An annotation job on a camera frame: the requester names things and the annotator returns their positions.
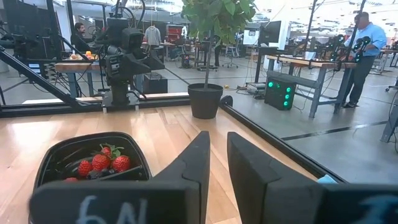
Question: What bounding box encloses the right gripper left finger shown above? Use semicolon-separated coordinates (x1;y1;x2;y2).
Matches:
151;130;211;224

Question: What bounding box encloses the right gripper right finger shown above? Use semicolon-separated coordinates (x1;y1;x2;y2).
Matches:
226;131;325;224

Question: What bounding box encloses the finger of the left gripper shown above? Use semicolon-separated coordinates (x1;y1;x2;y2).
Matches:
144;49;166;71
123;52;152;77

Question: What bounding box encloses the black equipment box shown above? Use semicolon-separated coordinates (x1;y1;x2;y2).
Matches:
142;72;169;95

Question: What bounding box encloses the person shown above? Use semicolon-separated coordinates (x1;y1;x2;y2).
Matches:
343;11;388;109
70;22;95;54
144;25;162;47

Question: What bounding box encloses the red tool cabinet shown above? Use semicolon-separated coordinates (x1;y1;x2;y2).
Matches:
167;24;184;43

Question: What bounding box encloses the wooden workbench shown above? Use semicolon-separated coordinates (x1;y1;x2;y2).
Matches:
54;60;108;99
266;54;358;119

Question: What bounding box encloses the black plant pot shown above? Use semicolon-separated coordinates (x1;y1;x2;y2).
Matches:
187;83;224;120

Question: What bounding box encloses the black arched clamp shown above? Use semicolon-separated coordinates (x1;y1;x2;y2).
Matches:
220;95;234;108

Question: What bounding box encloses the green leafy plant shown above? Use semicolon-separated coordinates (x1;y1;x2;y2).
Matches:
180;0;257;90

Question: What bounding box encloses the computer tower with green lights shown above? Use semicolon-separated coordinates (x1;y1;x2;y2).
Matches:
264;77;297;111

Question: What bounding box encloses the white screen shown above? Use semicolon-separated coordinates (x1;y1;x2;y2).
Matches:
242;28;261;47

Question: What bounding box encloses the black two-compartment plastic tray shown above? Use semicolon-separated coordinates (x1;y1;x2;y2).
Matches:
33;131;152;187

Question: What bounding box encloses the black computer monitor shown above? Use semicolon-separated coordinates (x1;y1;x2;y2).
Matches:
259;19;282;48

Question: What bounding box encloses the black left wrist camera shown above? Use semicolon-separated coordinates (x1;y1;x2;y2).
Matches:
122;27;144;54

